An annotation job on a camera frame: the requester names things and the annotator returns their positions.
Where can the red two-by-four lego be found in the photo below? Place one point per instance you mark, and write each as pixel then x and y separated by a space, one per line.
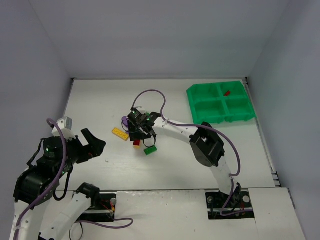
pixel 136 142

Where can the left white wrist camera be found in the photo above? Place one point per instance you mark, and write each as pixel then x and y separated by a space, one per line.
pixel 65 125

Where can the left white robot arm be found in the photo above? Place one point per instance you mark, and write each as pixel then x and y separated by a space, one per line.
pixel 39 182

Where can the yellow flat long lego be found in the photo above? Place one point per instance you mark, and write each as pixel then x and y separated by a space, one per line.
pixel 120 134

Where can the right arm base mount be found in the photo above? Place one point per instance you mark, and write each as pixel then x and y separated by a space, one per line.
pixel 235 209

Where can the purple rounded lego brick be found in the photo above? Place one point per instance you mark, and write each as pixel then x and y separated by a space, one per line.
pixel 124 120

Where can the green two-by-four lego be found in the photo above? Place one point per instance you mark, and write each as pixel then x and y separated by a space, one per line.
pixel 150 150

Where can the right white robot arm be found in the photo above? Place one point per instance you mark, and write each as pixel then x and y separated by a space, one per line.
pixel 207 146

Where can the green four-compartment tray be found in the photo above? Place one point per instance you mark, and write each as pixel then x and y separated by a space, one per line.
pixel 208 104

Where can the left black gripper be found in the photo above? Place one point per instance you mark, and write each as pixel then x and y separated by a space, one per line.
pixel 81 148

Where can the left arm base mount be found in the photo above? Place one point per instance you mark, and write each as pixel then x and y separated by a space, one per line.
pixel 103 211

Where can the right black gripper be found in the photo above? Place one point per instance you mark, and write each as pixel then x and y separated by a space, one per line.
pixel 137 128

